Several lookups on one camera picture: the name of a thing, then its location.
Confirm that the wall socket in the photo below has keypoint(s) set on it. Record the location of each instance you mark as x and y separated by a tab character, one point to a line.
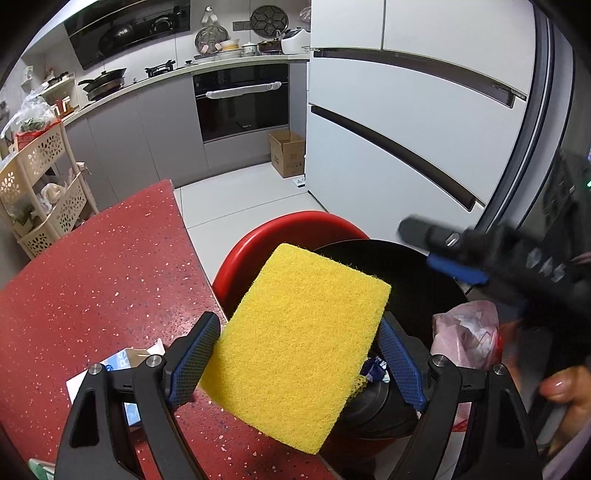
240	25

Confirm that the white plastic bag of groceries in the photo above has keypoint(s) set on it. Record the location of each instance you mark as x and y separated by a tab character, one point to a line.
27	113

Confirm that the red chair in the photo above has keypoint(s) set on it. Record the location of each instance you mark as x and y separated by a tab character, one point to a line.
258	258

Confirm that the black range hood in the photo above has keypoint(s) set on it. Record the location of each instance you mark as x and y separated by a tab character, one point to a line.
129	27

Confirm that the cardboard box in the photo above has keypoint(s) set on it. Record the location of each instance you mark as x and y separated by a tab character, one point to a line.
286	154

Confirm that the grey kitchen base cabinet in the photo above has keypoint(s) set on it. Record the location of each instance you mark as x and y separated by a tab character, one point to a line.
138	129

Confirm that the pink plastic bag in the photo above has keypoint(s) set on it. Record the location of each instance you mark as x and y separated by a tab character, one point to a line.
461	337

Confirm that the black trash bin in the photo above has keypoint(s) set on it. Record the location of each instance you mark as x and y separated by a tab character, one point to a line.
415	286

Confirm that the white rice cooker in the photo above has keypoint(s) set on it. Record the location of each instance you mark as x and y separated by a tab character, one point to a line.
295	41

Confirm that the gas stove burner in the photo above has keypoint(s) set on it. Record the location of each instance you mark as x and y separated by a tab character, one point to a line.
160	69

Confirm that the round patterned plate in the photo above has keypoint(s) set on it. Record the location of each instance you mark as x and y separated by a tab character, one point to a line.
211	39

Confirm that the white blue paper carton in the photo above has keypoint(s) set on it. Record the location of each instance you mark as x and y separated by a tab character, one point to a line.
115	364

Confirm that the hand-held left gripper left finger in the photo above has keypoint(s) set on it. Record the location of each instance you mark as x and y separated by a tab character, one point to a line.
194	360

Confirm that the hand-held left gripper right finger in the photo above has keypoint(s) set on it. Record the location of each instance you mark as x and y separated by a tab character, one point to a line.
401	369

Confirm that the dark cooking pot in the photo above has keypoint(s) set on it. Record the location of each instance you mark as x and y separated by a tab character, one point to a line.
270	46

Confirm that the beige storage cart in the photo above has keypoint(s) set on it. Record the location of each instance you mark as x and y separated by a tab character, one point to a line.
46	152

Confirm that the person's right hand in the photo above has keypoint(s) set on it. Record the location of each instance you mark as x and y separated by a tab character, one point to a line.
561	385

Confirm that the yellow foam fruit net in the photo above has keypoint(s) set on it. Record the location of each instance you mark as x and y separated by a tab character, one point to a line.
358	387

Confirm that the pale green packet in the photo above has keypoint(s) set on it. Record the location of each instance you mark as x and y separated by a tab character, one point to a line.
44	468

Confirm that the black frying pan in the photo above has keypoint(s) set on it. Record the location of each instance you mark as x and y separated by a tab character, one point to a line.
104	83

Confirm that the white refrigerator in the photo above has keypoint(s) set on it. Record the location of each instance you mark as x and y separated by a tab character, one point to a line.
392	115

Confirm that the red basket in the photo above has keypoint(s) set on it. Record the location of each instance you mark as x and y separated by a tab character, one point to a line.
32	136

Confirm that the white pot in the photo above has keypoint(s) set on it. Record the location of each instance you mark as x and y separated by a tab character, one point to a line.
249	48

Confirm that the white power strip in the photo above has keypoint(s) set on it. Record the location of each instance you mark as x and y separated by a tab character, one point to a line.
300	182

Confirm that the black built-in oven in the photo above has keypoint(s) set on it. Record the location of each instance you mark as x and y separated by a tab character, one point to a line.
240	106

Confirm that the grey door frame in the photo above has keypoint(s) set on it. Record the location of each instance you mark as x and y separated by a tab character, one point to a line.
549	115

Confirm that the dark round patterned tray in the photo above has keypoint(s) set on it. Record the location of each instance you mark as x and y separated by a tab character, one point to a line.
269	21

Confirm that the yellow sponge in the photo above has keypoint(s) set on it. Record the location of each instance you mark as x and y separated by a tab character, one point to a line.
295	341

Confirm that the blue white packet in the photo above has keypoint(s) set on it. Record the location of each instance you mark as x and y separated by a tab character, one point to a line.
374	369

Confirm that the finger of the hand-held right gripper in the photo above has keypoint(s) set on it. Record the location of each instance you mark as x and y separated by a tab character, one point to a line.
455	267

